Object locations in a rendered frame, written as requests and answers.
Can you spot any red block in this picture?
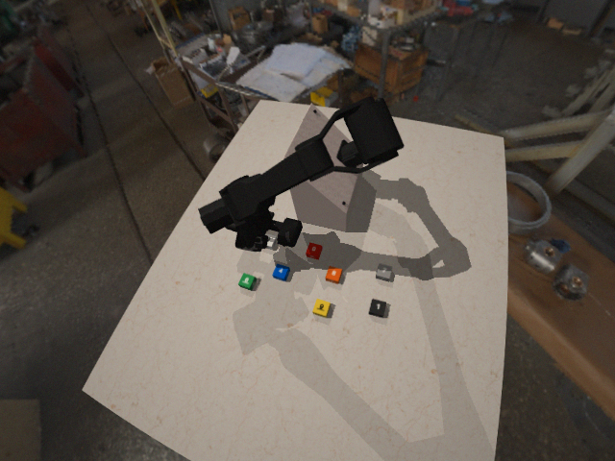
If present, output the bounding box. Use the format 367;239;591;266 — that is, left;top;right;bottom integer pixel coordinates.
306;242;322;259

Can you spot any green block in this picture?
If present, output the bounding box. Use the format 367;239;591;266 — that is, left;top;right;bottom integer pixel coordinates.
238;273;257;291

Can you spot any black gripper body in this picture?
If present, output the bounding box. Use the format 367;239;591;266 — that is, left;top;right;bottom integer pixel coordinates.
225;207;303;248

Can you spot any blue block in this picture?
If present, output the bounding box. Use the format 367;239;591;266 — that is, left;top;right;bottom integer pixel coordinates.
272;264;290;281

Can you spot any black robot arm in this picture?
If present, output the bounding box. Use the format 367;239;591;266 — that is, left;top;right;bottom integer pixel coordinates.
198;96;404;252

